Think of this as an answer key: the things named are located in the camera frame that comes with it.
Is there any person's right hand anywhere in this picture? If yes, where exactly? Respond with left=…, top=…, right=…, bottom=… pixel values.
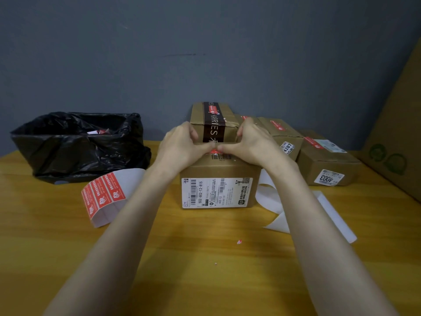
left=217, top=117, right=300, bottom=176

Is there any person's left hand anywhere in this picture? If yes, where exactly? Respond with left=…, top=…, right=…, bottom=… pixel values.
left=153, top=121, right=216, bottom=176

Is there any small brown cardboard box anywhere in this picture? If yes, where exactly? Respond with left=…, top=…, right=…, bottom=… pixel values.
left=235, top=115, right=264, bottom=129
left=180, top=143, right=262, bottom=209
left=258, top=117, right=304, bottom=162

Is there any box with black tape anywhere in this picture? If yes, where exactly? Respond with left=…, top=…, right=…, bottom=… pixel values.
left=190, top=101, right=241, bottom=144

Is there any white backing paper strip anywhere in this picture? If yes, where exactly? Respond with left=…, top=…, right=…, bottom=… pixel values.
left=255, top=169, right=357, bottom=244

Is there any long brown cardboard box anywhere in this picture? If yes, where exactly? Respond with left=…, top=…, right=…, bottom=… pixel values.
left=296, top=130, right=361, bottom=187

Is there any white shipping label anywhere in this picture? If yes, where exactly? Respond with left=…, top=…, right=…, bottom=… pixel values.
left=181, top=177, right=253, bottom=209

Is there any red sticker label strip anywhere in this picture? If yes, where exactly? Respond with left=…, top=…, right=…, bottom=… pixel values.
left=81, top=168, right=146, bottom=228

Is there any white barcode label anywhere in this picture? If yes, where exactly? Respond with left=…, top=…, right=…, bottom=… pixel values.
left=315, top=139, right=348, bottom=154

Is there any white end label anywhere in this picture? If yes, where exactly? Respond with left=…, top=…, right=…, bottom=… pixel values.
left=314, top=169, right=345, bottom=187

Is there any person's right forearm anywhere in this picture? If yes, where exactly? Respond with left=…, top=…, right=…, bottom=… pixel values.
left=268, top=162, right=400, bottom=316

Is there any person's left forearm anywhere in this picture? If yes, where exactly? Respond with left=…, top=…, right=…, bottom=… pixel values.
left=43, top=162, right=178, bottom=316

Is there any black plastic trash bag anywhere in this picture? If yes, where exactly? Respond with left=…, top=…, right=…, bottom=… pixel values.
left=10, top=111, right=152, bottom=185

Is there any large green printed carton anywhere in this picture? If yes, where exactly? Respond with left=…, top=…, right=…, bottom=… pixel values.
left=358, top=39, right=421, bottom=203

